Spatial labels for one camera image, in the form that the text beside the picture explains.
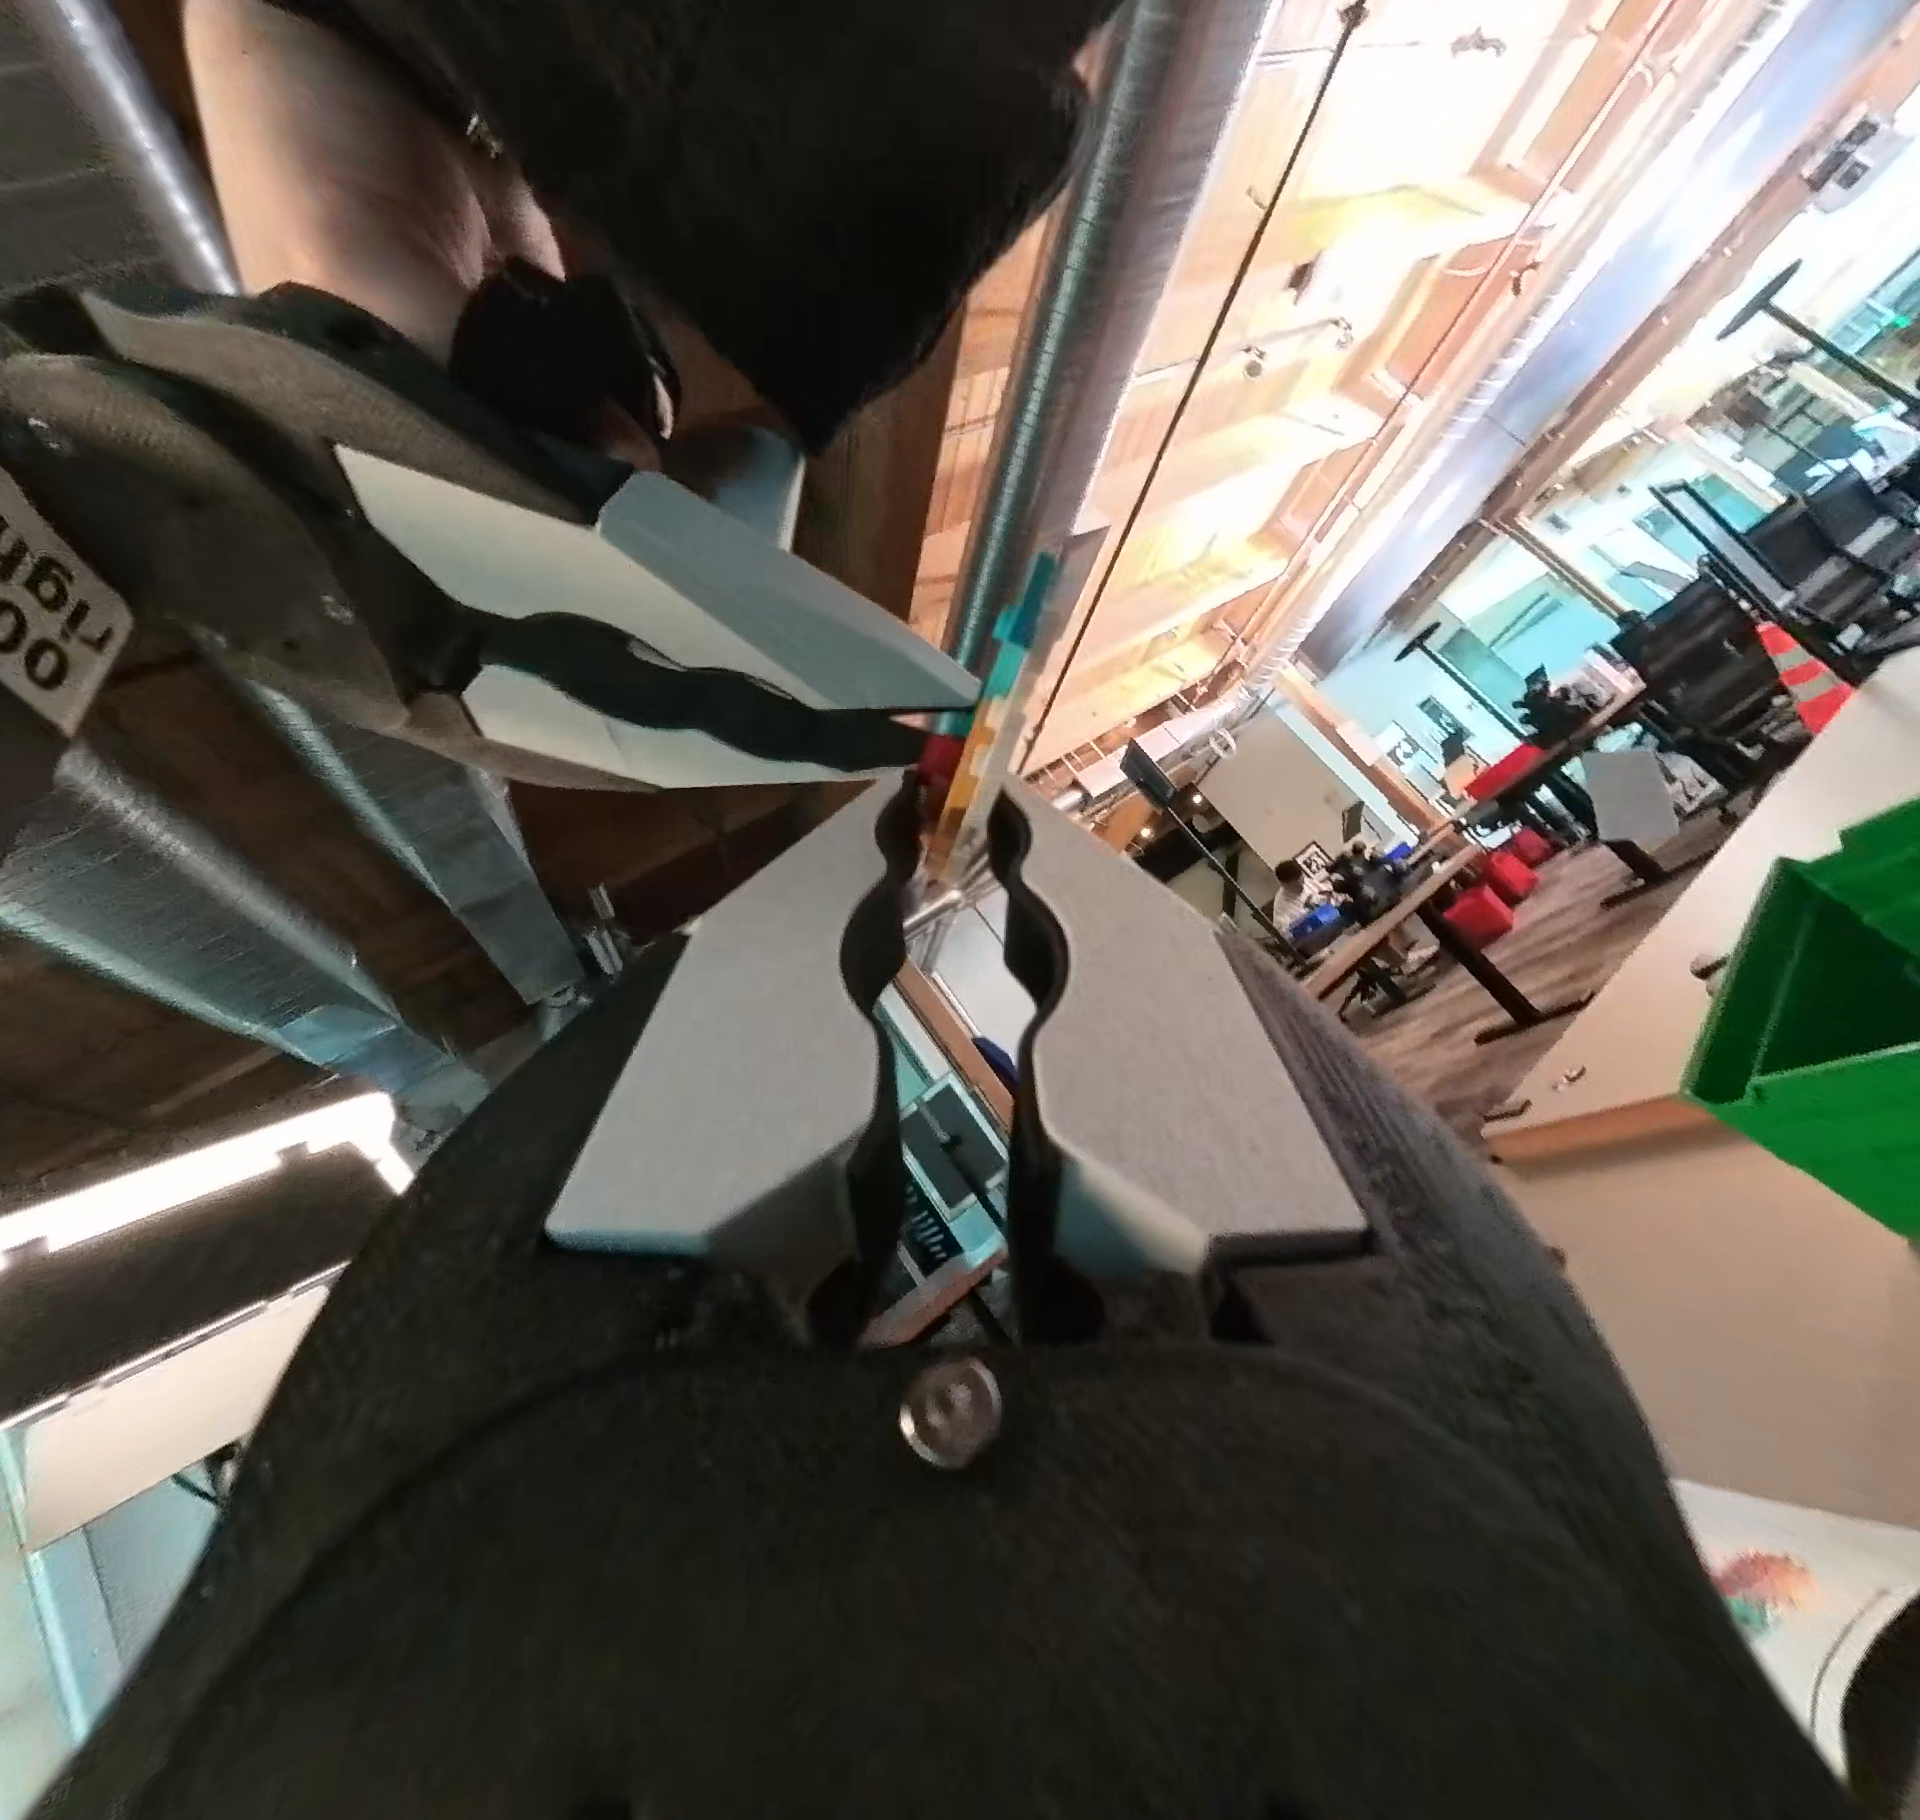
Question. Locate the black office chair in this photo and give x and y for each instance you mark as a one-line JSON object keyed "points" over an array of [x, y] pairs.
{"points": [[1711, 681]]}

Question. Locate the black wristband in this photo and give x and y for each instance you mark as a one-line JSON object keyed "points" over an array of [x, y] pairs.
{"points": [[344, 43]]}

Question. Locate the round multicoloured lego plate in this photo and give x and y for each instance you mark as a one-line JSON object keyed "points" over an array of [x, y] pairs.
{"points": [[991, 755]]}

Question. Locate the person's right hand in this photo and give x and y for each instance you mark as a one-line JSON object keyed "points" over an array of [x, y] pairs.
{"points": [[330, 186]]}

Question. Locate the background wooden desk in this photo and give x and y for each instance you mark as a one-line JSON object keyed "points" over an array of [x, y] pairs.
{"points": [[1441, 905]]}

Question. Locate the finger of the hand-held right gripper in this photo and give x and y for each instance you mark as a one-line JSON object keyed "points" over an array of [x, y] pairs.
{"points": [[601, 747], [752, 576]]}

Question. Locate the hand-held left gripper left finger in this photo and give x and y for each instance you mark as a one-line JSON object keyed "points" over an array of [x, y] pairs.
{"points": [[705, 1100]]}

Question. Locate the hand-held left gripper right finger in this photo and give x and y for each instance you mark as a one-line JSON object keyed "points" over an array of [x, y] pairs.
{"points": [[1186, 1100]]}

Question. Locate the closed lego instruction booklet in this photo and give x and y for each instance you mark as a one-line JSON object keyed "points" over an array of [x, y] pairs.
{"points": [[1770, 1579]]}

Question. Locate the slim silver ventilation duct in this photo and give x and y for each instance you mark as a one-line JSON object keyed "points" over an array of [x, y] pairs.
{"points": [[1081, 352]]}

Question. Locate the red storage cube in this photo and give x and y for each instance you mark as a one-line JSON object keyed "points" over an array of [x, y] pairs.
{"points": [[1517, 879], [1474, 916]]}

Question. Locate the person's right forearm black sleeve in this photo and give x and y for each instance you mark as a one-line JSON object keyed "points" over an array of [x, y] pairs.
{"points": [[752, 125]]}

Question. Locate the dark round object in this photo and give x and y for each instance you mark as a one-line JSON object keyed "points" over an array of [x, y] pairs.
{"points": [[1883, 1717]]}

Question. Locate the green plastic bin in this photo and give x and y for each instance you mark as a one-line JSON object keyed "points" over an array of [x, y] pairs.
{"points": [[1831, 980]]}

